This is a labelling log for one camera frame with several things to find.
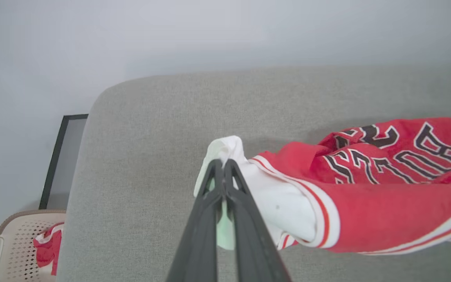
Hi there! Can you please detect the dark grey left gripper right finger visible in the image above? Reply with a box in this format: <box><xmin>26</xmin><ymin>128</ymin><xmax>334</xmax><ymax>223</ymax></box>
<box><xmin>223</xmin><ymin>159</ymin><xmax>292</xmax><ymax>282</ymax></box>

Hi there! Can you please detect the beige perforated laundry basket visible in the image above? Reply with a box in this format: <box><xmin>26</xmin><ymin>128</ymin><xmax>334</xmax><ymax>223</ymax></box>
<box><xmin>0</xmin><ymin>209</ymin><xmax>67</xmax><ymax>282</ymax></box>

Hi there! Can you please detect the black framed panel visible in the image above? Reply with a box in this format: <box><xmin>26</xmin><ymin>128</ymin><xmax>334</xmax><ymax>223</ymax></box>
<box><xmin>39</xmin><ymin>114</ymin><xmax>89</xmax><ymax>210</ymax></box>

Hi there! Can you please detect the grey fabric sofa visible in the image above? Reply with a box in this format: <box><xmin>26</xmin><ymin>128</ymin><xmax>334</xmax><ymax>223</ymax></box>
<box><xmin>55</xmin><ymin>63</ymin><xmax>451</xmax><ymax>282</ymax></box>

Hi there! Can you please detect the red and white basketball jersey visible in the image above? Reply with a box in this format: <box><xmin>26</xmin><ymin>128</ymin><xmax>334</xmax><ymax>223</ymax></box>
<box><xmin>193</xmin><ymin>116</ymin><xmax>451</xmax><ymax>256</ymax></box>

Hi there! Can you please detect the red cloth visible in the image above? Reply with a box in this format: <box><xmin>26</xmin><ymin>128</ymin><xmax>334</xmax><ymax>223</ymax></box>
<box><xmin>33</xmin><ymin>222</ymin><xmax>65</xmax><ymax>276</ymax></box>

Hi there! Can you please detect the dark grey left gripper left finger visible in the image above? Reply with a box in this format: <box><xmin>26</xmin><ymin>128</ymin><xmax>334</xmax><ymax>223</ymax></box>
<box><xmin>166</xmin><ymin>159</ymin><xmax>226</xmax><ymax>282</ymax></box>

